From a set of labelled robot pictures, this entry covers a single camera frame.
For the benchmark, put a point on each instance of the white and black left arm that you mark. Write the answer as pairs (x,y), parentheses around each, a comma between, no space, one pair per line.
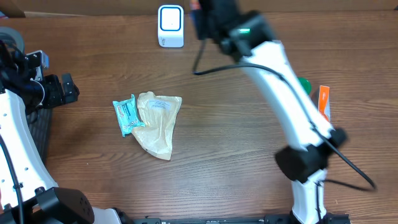
(28,192)

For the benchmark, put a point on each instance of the green lid jar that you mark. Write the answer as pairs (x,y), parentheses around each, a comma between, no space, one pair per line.
(305,84)

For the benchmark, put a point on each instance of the teal wipes packet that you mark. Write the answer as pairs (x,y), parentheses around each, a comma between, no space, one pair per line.
(127,115)

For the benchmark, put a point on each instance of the beige plastic bag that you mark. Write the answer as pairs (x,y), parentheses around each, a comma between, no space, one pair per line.
(159,114)

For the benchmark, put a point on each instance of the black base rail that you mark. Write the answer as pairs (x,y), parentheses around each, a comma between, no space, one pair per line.
(217,221)

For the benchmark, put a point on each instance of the orange white box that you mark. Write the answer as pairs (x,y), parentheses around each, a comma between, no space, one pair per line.
(321,99)

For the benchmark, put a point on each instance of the white barcode scanner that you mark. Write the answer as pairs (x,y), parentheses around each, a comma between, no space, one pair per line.
(170,29)

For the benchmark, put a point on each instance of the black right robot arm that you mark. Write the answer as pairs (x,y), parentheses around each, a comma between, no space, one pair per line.
(249,39)

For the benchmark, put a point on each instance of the grey plastic mesh basket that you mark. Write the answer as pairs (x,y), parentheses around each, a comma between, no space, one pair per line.
(39,122)

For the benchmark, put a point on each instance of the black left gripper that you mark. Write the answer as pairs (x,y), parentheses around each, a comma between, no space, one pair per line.
(56,96)

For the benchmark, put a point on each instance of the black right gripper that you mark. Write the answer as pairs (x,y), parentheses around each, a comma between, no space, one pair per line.
(206,28)

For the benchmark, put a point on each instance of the small orange white packet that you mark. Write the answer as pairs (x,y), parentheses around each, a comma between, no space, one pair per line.
(194,5)

